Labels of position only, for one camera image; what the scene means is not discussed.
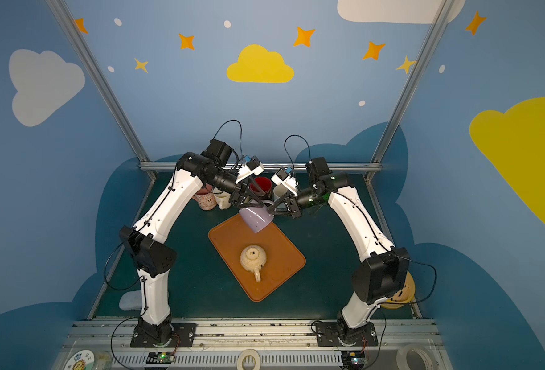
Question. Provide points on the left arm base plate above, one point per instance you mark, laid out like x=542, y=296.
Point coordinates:
x=166, y=335

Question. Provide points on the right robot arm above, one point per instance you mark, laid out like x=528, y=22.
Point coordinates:
x=383, y=267

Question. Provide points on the black skull mug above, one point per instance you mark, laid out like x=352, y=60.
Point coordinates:
x=261, y=187

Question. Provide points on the aluminium frame right post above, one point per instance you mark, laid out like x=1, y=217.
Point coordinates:
x=428, y=47

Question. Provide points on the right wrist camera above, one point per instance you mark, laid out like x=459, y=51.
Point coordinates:
x=285, y=176

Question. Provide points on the cream white mug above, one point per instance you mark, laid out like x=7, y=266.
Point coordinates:
x=222, y=199

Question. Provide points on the aluminium frame left post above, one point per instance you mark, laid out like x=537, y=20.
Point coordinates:
x=64, y=17

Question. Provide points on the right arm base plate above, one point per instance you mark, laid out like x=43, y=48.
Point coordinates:
x=337, y=334

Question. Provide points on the yellow plastic basket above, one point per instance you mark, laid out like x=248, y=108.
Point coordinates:
x=402, y=297

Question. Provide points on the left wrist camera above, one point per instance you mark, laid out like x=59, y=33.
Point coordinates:
x=252, y=166

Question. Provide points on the clear tape roll front right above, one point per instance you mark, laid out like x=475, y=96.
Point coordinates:
x=415, y=357

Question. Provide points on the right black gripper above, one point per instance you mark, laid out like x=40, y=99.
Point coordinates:
x=291, y=206

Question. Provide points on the aluminium frame post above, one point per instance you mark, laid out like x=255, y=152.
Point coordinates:
x=428, y=47
x=64, y=17

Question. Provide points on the grey sponge pad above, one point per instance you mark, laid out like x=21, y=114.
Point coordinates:
x=131, y=301

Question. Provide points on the light blue mug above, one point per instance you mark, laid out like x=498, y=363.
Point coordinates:
x=278, y=192

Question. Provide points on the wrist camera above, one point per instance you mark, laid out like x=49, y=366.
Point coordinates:
x=285, y=176
x=252, y=166

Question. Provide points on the lavender mug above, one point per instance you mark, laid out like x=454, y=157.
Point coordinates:
x=256, y=215

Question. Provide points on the pink ghost mug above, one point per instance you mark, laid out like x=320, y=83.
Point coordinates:
x=205, y=198

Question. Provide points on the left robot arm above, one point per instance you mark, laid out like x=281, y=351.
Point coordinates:
x=146, y=240

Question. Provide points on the orange plastic tray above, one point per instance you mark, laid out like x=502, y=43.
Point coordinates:
x=284, y=260

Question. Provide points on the aluminium front rail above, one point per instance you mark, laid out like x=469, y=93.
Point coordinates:
x=282, y=344

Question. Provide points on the white tape roll front centre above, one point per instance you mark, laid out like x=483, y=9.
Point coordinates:
x=249, y=357

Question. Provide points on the beige ceramic teapot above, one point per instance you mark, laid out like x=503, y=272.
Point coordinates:
x=253, y=259

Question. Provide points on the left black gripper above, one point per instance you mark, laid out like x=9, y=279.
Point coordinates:
x=240, y=194

